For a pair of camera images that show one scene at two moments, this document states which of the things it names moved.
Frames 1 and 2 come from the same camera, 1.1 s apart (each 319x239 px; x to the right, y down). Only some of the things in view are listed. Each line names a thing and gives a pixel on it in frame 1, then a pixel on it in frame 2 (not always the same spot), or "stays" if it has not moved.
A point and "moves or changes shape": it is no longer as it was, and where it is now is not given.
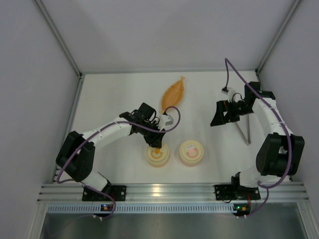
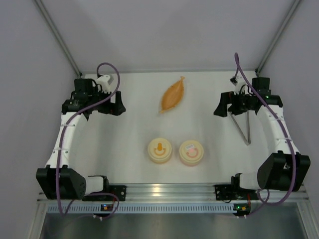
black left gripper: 151,135 → 117,103
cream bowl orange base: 157,164 moves or changes shape
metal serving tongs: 247,142 stays
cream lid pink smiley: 191,150 stays
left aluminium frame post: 65,46 stays
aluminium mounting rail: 173,193 stays
